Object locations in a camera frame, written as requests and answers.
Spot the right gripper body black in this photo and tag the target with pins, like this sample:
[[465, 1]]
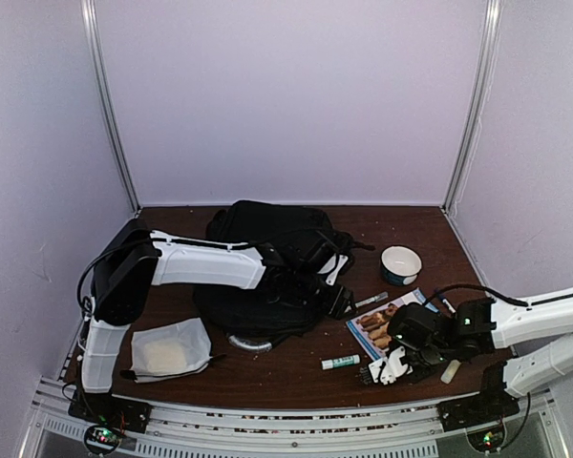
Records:
[[431, 357]]

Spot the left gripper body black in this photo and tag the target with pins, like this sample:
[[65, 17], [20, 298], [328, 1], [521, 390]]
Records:
[[305, 289]]

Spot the black student backpack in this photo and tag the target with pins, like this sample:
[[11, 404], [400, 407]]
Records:
[[274, 309]]

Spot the dog picture book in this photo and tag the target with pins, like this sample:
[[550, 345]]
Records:
[[370, 329]]

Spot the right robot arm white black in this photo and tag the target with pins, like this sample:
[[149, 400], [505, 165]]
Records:
[[422, 338]]

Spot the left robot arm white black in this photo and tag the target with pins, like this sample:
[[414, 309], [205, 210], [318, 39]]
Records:
[[113, 289]]

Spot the pale yellow highlighter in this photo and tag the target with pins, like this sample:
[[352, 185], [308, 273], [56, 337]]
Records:
[[450, 372]]

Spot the green capped white marker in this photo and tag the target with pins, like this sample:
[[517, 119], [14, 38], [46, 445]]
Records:
[[374, 299]]

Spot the white green glue stick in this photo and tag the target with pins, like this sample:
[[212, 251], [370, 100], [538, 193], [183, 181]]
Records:
[[341, 362]]

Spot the blue capped white marker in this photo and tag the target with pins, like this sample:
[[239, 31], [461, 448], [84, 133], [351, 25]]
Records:
[[448, 305]]

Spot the white blue ceramic bowl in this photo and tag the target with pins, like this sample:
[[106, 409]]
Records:
[[400, 265]]

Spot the white pouch with zipper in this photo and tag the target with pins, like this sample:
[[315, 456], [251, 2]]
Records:
[[169, 352]]

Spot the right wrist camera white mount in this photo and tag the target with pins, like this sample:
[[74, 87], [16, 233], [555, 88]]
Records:
[[388, 369]]

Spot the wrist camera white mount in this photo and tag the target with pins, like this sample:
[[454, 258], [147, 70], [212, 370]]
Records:
[[388, 369], [330, 271]]

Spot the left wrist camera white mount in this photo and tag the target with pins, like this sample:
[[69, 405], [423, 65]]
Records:
[[330, 271]]

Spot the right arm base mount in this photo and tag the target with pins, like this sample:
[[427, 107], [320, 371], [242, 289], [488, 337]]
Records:
[[475, 410]]

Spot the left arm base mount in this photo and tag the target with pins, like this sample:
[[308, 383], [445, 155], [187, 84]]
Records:
[[108, 410]]

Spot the right aluminium frame post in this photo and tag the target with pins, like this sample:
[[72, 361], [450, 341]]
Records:
[[482, 82]]

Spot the aluminium frame post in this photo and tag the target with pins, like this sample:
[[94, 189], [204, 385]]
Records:
[[482, 82], [88, 9]]

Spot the left aluminium frame post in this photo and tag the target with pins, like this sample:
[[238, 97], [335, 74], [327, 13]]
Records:
[[88, 9]]

